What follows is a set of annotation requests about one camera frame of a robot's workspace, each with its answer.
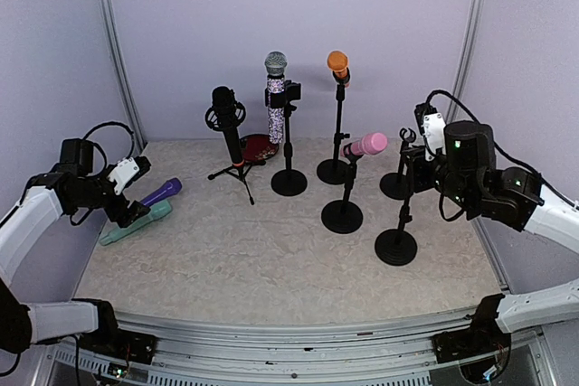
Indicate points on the front aluminium rail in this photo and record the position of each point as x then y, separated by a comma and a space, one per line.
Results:
394, 352

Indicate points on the right aluminium frame post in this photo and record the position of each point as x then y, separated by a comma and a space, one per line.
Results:
468, 48

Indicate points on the black stand of orange microphone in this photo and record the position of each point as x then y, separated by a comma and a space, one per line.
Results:
333, 170

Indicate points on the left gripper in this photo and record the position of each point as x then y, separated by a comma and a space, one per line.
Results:
129, 215

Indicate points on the red floral plate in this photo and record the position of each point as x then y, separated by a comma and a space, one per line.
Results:
258, 148

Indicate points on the black stand of teal microphone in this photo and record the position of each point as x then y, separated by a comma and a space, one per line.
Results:
397, 247

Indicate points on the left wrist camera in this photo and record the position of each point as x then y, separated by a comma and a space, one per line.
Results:
127, 171

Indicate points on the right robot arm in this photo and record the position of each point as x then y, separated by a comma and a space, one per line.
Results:
458, 160

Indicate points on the black stand of rhinestone microphone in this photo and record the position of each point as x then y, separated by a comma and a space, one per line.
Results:
289, 181

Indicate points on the purple microphone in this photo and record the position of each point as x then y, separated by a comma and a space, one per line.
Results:
170, 188

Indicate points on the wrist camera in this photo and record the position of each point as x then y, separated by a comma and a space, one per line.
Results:
127, 171
431, 125

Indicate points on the rhinestone silver microphone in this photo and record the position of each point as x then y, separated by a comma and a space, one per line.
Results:
275, 64

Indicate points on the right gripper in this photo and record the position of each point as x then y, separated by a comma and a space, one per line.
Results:
420, 181

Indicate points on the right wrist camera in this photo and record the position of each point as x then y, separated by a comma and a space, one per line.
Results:
431, 125

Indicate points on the pink microphone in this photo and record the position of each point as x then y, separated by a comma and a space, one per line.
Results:
370, 144

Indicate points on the black stand of pink microphone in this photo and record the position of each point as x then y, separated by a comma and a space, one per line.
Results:
343, 216

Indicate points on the teal microphone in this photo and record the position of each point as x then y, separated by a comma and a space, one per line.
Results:
157, 212

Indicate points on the black tripod shock-mount stand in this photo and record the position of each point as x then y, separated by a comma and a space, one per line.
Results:
226, 118

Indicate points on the black stand of purple microphone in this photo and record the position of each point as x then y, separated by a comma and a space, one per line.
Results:
394, 184

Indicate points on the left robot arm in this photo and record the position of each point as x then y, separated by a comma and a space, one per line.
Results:
68, 187

